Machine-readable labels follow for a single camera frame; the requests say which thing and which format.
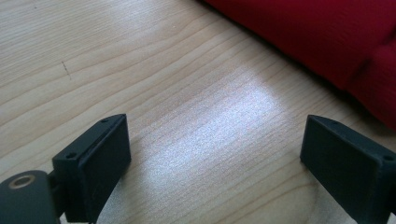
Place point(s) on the red printed t-shirt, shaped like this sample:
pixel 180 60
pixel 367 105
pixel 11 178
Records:
pixel 327 37

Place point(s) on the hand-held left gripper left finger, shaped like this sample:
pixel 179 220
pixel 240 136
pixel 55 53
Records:
pixel 99 168

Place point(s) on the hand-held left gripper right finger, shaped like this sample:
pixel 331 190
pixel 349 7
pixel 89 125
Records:
pixel 345 168

